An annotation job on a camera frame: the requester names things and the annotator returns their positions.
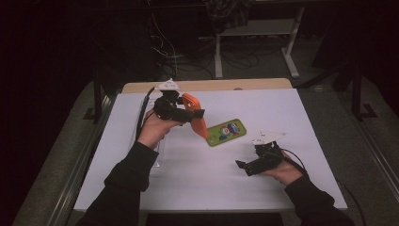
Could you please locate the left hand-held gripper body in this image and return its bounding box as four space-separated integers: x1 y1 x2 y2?
152 78 193 123

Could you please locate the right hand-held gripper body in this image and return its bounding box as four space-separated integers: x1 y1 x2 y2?
246 131 288 177

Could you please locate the orange phone case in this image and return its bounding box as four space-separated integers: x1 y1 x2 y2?
182 92 210 139

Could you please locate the green printed phone case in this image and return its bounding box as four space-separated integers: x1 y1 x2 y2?
205 118 247 148

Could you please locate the person's right hand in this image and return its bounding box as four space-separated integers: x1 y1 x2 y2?
262 151 307 186

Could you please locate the person's left hand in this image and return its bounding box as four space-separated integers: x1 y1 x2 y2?
136 108 183 150

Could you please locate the white table cover sheet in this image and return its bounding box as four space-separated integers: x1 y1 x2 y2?
73 88 348 212

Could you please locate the black metal stand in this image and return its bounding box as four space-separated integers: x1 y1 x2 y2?
351 62 378 121
83 74 109 124

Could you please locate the dark plaid cloth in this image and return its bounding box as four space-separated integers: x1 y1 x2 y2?
203 0 255 34

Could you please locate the left hand-held gripper black cable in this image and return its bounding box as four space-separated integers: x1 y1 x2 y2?
135 87 157 140

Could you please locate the hand-held gripper black cable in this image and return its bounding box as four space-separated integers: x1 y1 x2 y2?
135 87 157 140
280 148 309 175

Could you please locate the right hand-held gripper black cable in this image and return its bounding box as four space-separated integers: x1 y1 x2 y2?
280 148 309 175

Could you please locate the tangle of floor cables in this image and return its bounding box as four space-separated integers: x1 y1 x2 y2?
147 0 217 81

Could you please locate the thin black cable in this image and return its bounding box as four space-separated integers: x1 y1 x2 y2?
338 182 368 226

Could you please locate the grey metal rail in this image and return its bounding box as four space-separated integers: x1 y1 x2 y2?
46 93 117 226
337 90 399 202

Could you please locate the white metal desk frame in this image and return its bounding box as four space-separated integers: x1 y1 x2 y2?
199 7 305 79

